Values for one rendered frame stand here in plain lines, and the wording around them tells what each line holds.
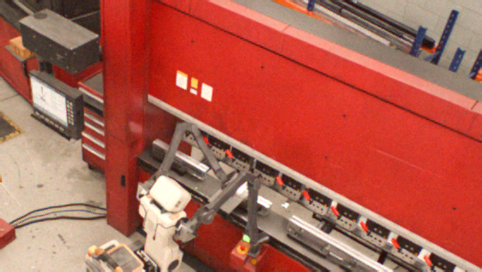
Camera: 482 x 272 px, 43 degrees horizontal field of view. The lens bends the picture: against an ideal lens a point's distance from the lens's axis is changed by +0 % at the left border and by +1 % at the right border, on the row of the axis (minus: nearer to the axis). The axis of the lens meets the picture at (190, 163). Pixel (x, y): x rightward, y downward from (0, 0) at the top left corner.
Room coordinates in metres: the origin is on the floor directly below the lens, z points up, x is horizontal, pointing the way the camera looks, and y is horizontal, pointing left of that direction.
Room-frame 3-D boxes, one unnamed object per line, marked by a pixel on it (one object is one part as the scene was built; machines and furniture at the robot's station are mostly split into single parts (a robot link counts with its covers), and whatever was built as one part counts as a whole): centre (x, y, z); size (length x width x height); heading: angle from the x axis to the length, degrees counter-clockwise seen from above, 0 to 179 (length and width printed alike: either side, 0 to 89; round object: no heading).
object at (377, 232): (2.57, -1.18, 1.26); 0.15 x 0.09 x 0.17; 56
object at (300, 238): (2.73, -0.85, 0.89); 0.30 x 0.05 x 0.03; 56
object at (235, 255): (2.69, -0.46, 0.75); 0.20 x 0.16 x 0.18; 62
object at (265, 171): (3.01, -0.52, 1.26); 0.15 x 0.09 x 0.17; 56
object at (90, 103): (3.61, 0.86, 1.18); 0.40 x 0.24 x 0.07; 56
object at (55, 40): (3.41, 0.93, 1.53); 0.51 x 0.25 x 0.85; 55
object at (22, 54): (4.61, 1.58, 1.04); 0.30 x 0.26 x 0.12; 44
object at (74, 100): (3.31, 0.94, 1.42); 0.45 x 0.12 x 0.36; 55
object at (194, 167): (3.42, 0.08, 0.92); 0.50 x 0.06 x 0.10; 56
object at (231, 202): (2.99, -0.29, 1.00); 0.26 x 0.18 x 0.01; 146
